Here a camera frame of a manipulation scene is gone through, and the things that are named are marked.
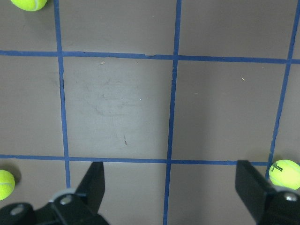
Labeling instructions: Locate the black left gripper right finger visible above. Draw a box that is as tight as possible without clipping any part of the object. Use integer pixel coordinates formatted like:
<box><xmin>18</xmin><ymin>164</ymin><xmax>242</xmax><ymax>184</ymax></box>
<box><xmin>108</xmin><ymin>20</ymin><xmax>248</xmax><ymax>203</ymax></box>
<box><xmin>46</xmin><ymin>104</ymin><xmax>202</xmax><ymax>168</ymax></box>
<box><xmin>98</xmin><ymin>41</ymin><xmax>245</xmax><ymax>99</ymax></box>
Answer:
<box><xmin>235</xmin><ymin>160</ymin><xmax>276</xmax><ymax>223</ymax></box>

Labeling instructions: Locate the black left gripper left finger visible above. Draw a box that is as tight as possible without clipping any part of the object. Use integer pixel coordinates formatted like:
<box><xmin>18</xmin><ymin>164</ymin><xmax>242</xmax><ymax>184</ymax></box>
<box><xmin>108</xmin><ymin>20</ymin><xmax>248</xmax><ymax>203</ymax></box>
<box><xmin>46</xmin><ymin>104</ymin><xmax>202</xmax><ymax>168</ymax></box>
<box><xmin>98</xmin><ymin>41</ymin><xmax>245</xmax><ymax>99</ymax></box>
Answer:
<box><xmin>75</xmin><ymin>162</ymin><xmax>104</xmax><ymax>214</ymax></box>

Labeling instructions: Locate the tennis ball with Wilson print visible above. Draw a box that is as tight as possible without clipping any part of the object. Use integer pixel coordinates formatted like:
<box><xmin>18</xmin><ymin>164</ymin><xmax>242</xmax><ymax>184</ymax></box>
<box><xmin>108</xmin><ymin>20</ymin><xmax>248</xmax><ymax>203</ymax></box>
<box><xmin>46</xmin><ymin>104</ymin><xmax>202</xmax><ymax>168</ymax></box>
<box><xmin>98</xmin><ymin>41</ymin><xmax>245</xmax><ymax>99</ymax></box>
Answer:
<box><xmin>269</xmin><ymin>159</ymin><xmax>300</xmax><ymax>190</ymax></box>

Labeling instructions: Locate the tennis ball near left base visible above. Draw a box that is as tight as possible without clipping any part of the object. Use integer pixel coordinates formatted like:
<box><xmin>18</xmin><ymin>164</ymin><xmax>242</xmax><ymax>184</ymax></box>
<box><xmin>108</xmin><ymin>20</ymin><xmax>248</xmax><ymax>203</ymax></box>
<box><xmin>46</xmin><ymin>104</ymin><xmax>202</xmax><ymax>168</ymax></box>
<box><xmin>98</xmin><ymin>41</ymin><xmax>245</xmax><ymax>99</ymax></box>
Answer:
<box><xmin>0</xmin><ymin>170</ymin><xmax>15</xmax><ymax>201</ymax></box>

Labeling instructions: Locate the tennis ball far left corner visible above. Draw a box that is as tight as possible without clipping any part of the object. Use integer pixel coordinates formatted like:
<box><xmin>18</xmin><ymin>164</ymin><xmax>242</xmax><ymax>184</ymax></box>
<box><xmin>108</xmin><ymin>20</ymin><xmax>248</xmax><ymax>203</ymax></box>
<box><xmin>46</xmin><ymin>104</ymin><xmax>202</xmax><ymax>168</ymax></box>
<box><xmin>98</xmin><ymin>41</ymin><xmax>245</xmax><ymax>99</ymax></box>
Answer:
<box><xmin>11</xmin><ymin>0</ymin><xmax>47</xmax><ymax>12</ymax></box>

